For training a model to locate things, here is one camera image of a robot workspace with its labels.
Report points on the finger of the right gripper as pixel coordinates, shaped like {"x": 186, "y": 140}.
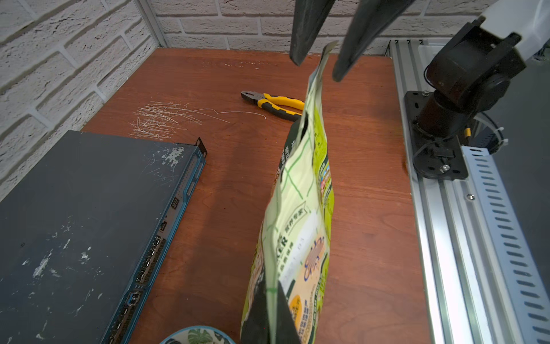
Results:
{"x": 371, "y": 18}

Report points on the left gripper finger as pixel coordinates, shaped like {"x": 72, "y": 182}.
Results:
{"x": 309, "y": 17}

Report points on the green oats bag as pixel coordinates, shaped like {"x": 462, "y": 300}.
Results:
{"x": 286, "y": 290}

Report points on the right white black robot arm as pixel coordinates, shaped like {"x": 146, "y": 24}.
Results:
{"x": 469, "y": 74}

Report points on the green leaf pattern bowl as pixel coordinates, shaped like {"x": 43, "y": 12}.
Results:
{"x": 199, "y": 334}

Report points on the yellow black pliers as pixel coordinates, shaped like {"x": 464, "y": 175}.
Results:
{"x": 283, "y": 107}

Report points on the pile of thin sticks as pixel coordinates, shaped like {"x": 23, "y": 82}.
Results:
{"x": 161, "y": 121}

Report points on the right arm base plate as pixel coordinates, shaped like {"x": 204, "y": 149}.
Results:
{"x": 434, "y": 125}

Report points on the aluminium frame rail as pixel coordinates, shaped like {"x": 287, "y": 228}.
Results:
{"x": 485, "y": 239}

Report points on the grey network switch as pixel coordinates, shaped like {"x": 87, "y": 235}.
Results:
{"x": 85, "y": 232}

